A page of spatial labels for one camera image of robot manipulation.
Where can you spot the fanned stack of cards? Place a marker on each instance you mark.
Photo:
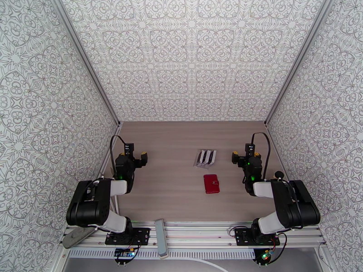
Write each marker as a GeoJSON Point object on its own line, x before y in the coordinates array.
{"type": "Point", "coordinates": [205, 158]}

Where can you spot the red leather card holder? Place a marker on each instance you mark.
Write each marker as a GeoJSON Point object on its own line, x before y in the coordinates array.
{"type": "Point", "coordinates": [211, 184]}

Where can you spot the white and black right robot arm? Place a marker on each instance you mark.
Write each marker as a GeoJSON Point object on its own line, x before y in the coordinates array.
{"type": "Point", "coordinates": [295, 206]}

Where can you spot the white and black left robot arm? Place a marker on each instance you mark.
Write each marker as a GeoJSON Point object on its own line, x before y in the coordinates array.
{"type": "Point", "coordinates": [88, 206]}

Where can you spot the beige cylinder with black cap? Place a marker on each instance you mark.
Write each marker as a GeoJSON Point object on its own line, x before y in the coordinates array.
{"type": "Point", "coordinates": [279, 174]}

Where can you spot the grey upright bar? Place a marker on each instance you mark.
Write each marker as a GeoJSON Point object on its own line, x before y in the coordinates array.
{"type": "Point", "coordinates": [161, 237]}

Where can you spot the small circuit board blue parts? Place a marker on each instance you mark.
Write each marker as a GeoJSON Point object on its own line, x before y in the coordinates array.
{"type": "Point", "coordinates": [123, 253]}

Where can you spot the grey flat stone-like slab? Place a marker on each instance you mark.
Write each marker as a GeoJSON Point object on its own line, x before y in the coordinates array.
{"type": "Point", "coordinates": [73, 238]}

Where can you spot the small circuit board green light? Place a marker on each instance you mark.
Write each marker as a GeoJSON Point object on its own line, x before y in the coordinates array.
{"type": "Point", "coordinates": [266, 255]}

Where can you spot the white slotted vent strip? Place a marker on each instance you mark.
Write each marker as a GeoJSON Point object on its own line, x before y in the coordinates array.
{"type": "Point", "coordinates": [198, 254]}

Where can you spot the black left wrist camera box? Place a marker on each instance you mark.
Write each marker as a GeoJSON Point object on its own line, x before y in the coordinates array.
{"type": "Point", "coordinates": [129, 150]}

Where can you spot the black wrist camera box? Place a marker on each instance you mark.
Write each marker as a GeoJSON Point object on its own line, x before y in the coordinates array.
{"type": "Point", "coordinates": [250, 149]}
{"type": "Point", "coordinates": [129, 150]}

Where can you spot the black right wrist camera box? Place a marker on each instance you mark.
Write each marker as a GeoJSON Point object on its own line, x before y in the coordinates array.
{"type": "Point", "coordinates": [250, 149]}

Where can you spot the aluminium table side rail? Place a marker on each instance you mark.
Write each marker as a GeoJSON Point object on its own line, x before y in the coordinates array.
{"type": "Point", "coordinates": [268, 131]}
{"type": "Point", "coordinates": [116, 132]}

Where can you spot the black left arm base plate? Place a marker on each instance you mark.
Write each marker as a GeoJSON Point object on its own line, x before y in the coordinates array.
{"type": "Point", "coordinates": [141, 235]}

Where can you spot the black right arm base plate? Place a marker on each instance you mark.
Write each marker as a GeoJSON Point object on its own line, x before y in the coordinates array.
{"type": "Point", "coordinates": [242, 237]}

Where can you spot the aluminium mounting rail frame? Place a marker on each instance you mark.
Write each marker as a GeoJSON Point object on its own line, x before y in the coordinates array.
{"type": "Point", "coordinates": [198, 233]}

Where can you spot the aluminium corner post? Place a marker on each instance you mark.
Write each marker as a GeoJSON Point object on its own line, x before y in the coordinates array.
{"type": "Point", "coordinates": [301, 53]}
{"type": "Point", "coordinates": [82, 53]}

